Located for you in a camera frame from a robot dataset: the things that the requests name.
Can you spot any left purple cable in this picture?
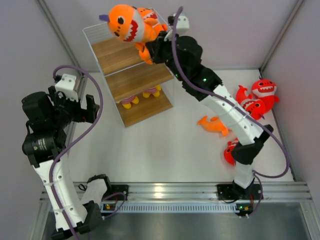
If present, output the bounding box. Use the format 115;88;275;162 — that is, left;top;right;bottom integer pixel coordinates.
48;64;126;240

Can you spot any aluminium mounting rail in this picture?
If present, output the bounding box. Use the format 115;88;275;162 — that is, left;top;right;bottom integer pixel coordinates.
123;181;313;202

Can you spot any red shark plush front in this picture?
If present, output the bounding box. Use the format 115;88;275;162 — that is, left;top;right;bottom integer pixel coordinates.
223;138;239;166

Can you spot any red shark plush near corner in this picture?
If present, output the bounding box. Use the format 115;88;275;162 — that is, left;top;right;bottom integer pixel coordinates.
251;78;280;113

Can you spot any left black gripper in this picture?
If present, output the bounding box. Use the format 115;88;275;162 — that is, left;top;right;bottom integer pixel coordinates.
48;86;99;130

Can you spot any red shark plush middle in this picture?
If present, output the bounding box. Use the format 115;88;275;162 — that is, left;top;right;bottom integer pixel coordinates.
235;85;266;120

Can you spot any striped yellow-footed plush left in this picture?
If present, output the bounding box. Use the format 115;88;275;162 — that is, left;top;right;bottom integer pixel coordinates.
120;95;139;110

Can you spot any striped yellow-footed plush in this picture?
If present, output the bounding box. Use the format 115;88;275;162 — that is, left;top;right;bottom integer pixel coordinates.
120;95;139;110
142;85;162;99

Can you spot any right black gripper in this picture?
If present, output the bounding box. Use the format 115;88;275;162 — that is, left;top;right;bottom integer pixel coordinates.
146;31;186;82

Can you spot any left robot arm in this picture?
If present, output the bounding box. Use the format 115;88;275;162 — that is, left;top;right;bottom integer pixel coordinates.
21;86;113;240

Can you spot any white slotted cable duct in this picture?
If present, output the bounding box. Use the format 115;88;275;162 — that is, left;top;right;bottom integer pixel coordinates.
100;202;240;214

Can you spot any striped yellow-footed plush right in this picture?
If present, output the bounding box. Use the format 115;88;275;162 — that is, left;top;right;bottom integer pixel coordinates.
142;85;162;99

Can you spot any large orange shark plush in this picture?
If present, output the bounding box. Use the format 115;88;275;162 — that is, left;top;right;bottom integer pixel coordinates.
98;4;157;65

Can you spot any white wire wooden shelf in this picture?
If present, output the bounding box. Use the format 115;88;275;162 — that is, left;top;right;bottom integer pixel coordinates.
83;21;173;128

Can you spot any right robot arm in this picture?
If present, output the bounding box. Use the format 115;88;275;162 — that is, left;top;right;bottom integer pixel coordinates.
146;32;273;199

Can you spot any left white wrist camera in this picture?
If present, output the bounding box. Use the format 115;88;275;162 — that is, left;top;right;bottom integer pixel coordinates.
54;73;80;102

